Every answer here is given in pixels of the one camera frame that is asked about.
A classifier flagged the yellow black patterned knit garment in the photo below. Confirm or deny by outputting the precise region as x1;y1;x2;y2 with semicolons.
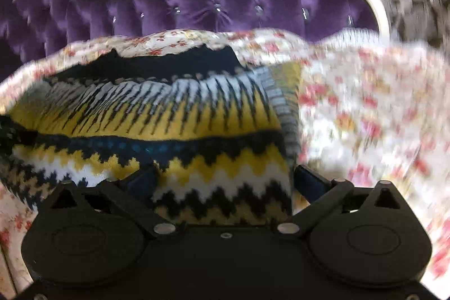
1;45;300;225

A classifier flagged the floral bedspread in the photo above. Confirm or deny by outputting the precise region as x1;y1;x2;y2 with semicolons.
1;29;449;299

